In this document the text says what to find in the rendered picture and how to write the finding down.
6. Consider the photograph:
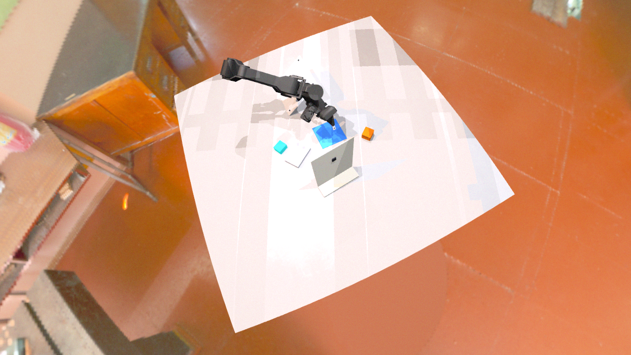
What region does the cyan cube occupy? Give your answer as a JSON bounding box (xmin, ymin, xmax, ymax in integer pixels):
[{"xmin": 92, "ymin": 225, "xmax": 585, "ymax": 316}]
[{"xmin": 274, "ymin": 141, "xmax": 287, "ymax": 154}]

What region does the blue square mat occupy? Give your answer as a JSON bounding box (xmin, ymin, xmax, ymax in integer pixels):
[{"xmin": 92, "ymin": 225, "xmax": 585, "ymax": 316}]
[{"xmin": 312, "ymin": 119, "xmax": 346, "ymax": 149}]

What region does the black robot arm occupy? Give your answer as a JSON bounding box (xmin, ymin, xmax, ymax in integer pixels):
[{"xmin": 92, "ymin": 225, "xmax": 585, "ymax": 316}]
[{"xmin": 220, "ymin": 58, "xmax": 324, "ymax": 123}]

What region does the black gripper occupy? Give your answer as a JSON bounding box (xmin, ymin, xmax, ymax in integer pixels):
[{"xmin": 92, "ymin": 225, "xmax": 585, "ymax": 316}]
[{"xmin": 306, "ymin": 98, "xmax": 337, "ymax": 126}]

